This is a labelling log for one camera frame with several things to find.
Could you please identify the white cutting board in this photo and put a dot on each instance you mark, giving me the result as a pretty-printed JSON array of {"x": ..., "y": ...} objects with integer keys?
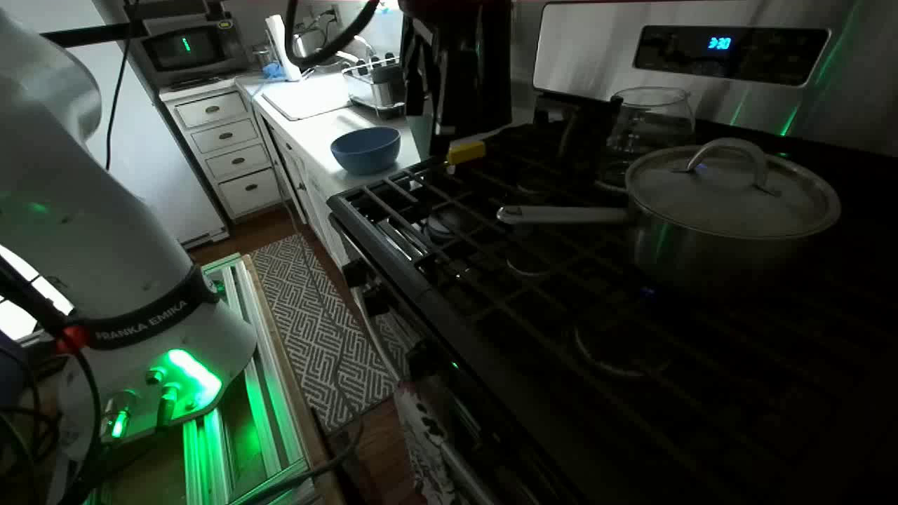
[{"x": 306, "y": 100}]

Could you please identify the patterned grey floor rug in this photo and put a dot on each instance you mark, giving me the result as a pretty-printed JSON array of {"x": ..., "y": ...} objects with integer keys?
[{"x": 328, "y": 355}]

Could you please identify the black gas stove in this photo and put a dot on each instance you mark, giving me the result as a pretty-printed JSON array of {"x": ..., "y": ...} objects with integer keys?
[{"x": 553, "y": 371}]

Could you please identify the blue bowl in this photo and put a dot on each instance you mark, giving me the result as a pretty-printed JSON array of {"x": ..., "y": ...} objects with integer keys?
[{"x": 365, "y": 149}]

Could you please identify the stainless steel pot with lid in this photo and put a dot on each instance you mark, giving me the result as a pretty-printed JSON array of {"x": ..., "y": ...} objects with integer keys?
[{"x": 710, "y": 219}]

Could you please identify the white drawer cabinet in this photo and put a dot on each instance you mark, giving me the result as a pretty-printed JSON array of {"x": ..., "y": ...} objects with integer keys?
[{"x": 227, "y": 145}]

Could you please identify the yellow block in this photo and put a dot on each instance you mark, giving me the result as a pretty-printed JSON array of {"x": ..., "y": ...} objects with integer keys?
[{"x": 463, "y": 153}]

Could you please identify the glass coffee carafe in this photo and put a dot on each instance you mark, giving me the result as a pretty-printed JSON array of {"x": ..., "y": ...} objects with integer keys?
[{"x": 648, "y": 120}]

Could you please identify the black coffee maker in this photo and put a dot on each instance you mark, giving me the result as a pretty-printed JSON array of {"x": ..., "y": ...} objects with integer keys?
[{"x": 456, "y": 61}]

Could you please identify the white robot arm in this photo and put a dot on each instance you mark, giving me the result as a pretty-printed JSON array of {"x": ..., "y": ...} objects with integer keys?
[{"x": 148, "y": 341}]

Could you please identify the microwave with green display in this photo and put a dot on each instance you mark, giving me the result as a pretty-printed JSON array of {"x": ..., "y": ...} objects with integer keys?
[{"x": 196, "y": 52}]

